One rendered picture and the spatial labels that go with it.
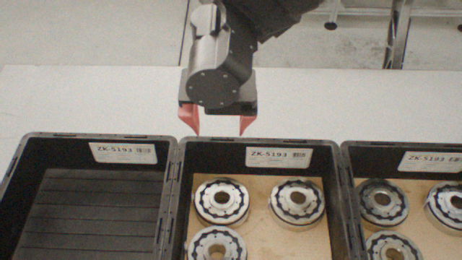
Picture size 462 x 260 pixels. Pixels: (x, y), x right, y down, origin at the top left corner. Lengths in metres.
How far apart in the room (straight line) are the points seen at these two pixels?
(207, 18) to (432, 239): 0.59
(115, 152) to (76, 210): 0.13
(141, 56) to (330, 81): 1.45
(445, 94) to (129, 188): 0.92
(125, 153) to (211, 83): 0.44
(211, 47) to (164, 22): 2.30
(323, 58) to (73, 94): 1.58
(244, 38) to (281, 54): 2.02
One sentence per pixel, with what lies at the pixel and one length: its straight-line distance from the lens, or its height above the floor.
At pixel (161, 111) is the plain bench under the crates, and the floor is 0.70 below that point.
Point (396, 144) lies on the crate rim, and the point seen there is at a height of 0.93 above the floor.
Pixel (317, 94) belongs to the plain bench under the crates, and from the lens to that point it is 1.23.
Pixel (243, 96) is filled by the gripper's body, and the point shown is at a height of 1.15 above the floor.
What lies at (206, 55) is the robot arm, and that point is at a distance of 0.44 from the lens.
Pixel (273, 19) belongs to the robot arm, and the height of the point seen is 1.27.
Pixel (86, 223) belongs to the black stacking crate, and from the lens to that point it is 0.85.
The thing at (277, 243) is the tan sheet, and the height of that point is 0.83.
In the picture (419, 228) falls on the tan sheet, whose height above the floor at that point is 0.83.
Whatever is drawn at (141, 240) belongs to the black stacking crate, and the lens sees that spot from 0.80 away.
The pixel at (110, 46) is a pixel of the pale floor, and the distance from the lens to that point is 2.61.
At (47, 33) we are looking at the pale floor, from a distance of 2.85.
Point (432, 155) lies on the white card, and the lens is 0.88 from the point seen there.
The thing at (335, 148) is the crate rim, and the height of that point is 0.93.
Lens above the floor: 1.54
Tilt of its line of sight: 50 degrees down
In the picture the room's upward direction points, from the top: straight up
